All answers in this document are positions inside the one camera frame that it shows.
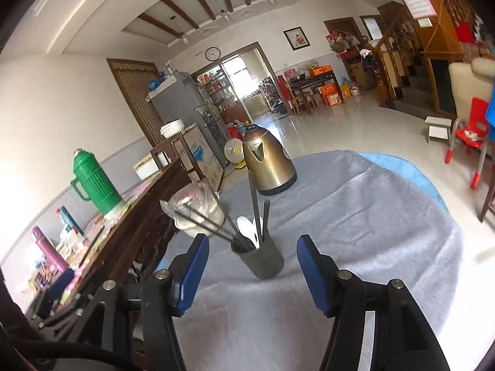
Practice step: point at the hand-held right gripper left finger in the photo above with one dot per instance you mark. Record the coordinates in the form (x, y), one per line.
(193, 274)

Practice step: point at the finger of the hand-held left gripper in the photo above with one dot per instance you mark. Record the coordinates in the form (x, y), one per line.
(58, 284)

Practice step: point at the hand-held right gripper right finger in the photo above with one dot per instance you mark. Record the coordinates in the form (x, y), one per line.
(315, 278)

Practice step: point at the dark grey utensil holder cup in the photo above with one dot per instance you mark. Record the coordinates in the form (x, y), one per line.
(263, 261)

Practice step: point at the purple bottle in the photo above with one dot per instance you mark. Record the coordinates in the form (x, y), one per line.
(48, 249)

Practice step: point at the grey tablecloth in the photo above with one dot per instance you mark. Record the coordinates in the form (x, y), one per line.
(348, 220)

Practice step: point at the dark wooden sideboard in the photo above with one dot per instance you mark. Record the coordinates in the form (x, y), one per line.
(154, 208)

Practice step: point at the green thermos jug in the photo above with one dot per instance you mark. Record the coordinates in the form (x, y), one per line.
(96, 185)

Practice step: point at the cream box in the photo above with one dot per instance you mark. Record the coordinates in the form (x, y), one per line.
(147, 166)

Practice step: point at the white freezer with blue print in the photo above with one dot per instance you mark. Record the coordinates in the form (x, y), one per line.
(199, 154)

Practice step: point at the gold electric kettle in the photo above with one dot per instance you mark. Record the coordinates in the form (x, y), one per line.
(268, 162)

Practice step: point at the white fan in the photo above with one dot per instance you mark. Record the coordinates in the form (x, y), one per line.
(234, 150)

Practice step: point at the blue cloth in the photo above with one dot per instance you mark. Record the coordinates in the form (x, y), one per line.
(410, 174)

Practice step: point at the white bowl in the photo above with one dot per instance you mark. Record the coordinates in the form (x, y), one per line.
(172, 126)

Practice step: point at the grey refrigerator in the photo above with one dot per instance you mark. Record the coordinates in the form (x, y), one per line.
(178, 102)

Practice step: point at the glass display cabinet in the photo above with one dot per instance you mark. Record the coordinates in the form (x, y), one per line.
(212, 96)

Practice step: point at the orange box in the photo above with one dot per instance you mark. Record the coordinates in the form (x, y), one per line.
(321, 70)
(332, 94)

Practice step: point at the brown wooden door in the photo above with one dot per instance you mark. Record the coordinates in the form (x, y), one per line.
(131, 92)

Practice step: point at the blue bag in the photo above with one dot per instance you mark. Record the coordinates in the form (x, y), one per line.
(156, 84)

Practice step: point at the water jug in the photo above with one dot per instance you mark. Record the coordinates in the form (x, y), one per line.
(352, 87)

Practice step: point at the white step stool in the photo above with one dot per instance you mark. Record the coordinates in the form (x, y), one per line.
(439, 127)

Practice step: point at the wooden dining table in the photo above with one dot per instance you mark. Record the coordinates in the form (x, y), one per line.
(309, 83)

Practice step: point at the red plastic chair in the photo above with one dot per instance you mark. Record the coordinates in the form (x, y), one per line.
(470, 131)

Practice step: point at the wooden staircase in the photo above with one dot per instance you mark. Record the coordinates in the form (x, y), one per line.
(410, 77)

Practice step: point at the framed picture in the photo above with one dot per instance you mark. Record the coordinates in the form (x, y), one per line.
(296, 38)

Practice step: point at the beige chair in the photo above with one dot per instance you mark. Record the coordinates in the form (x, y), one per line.
(470, 81)

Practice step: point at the round wall clock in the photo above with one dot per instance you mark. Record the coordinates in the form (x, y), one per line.
(212, 53)

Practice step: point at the wall calendar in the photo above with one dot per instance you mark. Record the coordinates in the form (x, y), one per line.
(415, 2)

